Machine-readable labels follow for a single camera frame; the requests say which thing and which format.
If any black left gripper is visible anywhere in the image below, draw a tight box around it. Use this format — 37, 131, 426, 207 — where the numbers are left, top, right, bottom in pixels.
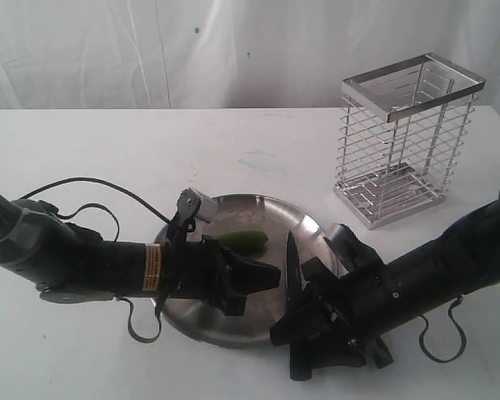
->
160, 237, 282, 317

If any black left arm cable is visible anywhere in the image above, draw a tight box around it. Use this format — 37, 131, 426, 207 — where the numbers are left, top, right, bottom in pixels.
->
22, 177, 180, 345

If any round stainless steel plate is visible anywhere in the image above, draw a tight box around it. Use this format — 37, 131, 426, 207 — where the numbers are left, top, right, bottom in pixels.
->
152, 192, 343, 350

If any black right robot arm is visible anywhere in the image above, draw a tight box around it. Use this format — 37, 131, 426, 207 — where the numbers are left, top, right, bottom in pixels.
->
270, 192, 500, 382

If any chrome wire utensil holder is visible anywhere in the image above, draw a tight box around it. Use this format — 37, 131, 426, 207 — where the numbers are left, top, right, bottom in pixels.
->
334, 52, 486, 229

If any green cucumber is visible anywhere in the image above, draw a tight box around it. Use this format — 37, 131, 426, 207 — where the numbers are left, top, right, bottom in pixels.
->
217, 230, 268, 255

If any black handled knife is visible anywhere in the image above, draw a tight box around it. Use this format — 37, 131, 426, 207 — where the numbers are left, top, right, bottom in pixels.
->
285, 231, 303, 311

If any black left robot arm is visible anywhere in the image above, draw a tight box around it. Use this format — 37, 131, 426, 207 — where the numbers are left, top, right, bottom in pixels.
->
0, 188, 281, 316

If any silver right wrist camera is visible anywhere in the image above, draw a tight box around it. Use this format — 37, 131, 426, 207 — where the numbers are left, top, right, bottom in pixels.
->
323, 222, 366, 263

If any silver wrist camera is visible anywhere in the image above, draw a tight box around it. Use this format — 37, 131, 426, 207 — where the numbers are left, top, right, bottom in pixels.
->
177, 187, 218, 225
323, 222, 366, 263

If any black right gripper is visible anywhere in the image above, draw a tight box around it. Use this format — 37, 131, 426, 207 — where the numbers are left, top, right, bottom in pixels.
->
269, 257, 398, 380

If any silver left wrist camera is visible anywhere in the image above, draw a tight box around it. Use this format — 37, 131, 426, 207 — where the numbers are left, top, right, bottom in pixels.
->
177, 187, 218, 225

